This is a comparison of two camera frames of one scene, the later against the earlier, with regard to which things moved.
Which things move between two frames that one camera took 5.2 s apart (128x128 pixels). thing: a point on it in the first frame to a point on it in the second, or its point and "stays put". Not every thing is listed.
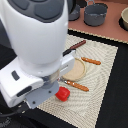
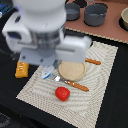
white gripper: [33, 84] to [41, 45]
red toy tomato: [62, 93] stays put
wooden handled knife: [97, 62] stays put
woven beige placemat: [82, 109] stays put
